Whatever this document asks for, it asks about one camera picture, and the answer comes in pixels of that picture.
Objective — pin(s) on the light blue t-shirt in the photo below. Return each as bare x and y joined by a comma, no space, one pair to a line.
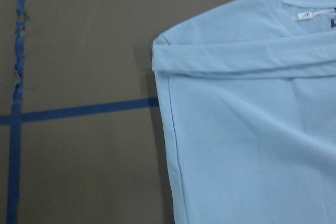
247,99

